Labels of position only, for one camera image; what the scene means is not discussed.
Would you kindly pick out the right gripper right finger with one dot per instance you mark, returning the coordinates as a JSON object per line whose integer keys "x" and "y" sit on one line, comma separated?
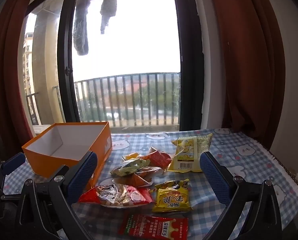
{"x": 263, "y": 220}

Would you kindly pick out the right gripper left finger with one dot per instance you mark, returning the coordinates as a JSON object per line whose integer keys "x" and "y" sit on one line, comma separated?
{"x": 45, "y": 208}

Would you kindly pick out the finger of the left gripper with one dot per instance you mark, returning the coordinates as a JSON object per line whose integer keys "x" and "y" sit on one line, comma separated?
{"x": 7, "y": 167}

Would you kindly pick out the red clear biscuit bag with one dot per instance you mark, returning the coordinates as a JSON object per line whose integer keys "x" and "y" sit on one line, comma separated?
{"x": 117, "y": 196}

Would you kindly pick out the yellow noodle snack bag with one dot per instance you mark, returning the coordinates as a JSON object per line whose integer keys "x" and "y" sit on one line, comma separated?
{"x": 172, "y": 196}

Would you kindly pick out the red spicy strip packet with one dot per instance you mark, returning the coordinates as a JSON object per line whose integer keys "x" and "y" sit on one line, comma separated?
{"x": 150, "y": 227}

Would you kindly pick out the pale yellow chips bag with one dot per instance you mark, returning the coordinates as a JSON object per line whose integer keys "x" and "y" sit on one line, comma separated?
{"x": 188, "y": 152}

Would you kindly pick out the green snack packet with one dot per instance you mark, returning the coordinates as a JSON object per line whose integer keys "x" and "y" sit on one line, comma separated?
{"x": 129, "y": 167}

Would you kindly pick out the brown triangular meat packet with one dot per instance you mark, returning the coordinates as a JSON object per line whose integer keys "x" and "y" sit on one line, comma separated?
{"x": 141, "y": 178}

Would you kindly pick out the small yellow candy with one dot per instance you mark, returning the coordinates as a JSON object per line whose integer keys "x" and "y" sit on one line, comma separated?
{"x": 130, "y": 156}

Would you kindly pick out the red sauce snack packet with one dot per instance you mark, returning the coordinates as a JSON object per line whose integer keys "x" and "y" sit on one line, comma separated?
{"x": 158, "y": 158}

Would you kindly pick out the orange cardboard box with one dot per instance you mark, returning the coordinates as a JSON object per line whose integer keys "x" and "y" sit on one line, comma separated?
{"x": 66, "y": 144}

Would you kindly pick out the dark red left curtain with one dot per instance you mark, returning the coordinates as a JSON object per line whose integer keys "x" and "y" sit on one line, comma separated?
{"x": 14, "y": 126}

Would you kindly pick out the dark red curtain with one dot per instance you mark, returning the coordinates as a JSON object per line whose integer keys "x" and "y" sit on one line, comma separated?
{"x": 14, "y": 126}
{"x": 254, "y": 62}

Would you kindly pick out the balcony metal railing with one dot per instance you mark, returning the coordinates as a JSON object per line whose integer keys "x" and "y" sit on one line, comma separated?
{"x": 129, "y": 100}

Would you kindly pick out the dark red right curtain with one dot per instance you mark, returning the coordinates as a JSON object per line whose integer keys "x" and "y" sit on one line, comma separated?
{"x": 254, "y": 62}

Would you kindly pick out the hanging grey cloth left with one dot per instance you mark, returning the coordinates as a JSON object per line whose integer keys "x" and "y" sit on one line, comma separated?
{"x": 80, "y": 36}

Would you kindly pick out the black window frame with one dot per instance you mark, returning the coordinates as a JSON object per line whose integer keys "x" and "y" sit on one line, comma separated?
{"x": 145, "y": 36}

